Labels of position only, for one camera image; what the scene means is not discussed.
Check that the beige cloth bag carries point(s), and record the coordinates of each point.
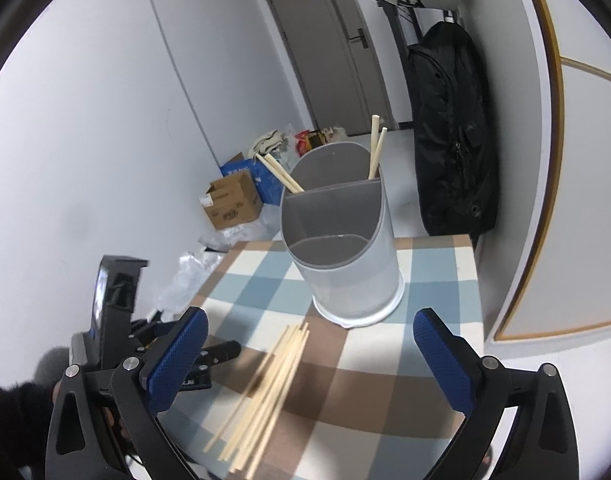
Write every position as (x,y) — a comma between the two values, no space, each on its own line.
(273,141)

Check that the red snack bag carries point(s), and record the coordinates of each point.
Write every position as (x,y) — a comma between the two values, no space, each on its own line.
(308,140)

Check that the black backpack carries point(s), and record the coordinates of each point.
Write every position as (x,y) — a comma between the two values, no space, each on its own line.
(455,141)

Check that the white utensil holder cylinder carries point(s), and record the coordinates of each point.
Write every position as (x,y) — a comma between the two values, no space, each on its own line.
(339,233)

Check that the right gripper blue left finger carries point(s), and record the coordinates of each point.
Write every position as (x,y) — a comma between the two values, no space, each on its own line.
(81,442)

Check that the brown cardboard box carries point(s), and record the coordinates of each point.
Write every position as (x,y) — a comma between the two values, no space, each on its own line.
(232,200)

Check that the checkered tablecloth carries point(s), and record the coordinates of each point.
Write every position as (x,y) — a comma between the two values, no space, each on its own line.
(363,404)

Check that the person's left hand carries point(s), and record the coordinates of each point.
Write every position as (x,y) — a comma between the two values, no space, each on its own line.
(117,424)

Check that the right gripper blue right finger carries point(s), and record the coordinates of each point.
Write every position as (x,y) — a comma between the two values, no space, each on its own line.
(541,443)

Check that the blue cardboard box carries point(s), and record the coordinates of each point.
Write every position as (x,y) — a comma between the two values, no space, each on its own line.
(268,186)

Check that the wooden chopstick bundle piece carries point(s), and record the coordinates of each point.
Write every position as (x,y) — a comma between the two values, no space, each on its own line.
(247,430)

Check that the grey entrance door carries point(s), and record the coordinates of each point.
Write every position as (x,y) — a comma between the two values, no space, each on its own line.
(337,68)

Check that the white plastic bag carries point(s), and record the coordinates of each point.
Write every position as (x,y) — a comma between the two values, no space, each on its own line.
(195,267)

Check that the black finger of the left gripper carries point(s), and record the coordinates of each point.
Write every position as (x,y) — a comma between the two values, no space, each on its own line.
(199,376)

